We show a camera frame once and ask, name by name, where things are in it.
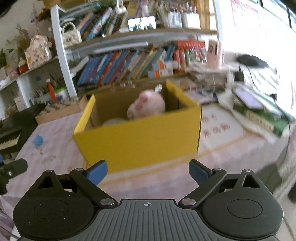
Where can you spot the pink plush toy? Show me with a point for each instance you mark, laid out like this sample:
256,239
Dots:
148,103

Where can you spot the black mouse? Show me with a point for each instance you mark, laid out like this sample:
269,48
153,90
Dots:
251,61

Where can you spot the black Yamaha keyboard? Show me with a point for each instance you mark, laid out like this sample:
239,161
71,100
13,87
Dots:
16,129

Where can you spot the floral house ornament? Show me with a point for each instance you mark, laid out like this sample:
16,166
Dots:
38,51

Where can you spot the yellow cardboard box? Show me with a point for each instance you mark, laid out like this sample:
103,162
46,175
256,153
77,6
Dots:
142,141

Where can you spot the green thick book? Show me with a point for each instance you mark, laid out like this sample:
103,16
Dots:
271,123

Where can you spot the wooden chess board box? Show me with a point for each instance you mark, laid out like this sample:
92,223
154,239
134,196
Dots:
61,109

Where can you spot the red glue bottle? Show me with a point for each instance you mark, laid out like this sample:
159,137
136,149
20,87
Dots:
51,90

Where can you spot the blue eraser block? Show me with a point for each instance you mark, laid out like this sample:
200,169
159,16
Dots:
38,141

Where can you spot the smartphone on books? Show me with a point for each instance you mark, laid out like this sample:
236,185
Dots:
248,99

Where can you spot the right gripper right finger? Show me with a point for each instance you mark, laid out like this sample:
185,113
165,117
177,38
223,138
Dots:
210,181

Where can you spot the white bookshelf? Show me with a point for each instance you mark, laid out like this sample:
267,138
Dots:
60,65

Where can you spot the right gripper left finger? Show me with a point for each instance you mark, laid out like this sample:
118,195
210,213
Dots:
85,182

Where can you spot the pink checkered tablecloth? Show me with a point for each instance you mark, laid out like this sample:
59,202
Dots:
60,153

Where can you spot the white pearl handbag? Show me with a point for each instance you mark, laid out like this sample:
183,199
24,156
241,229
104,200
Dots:
70,35

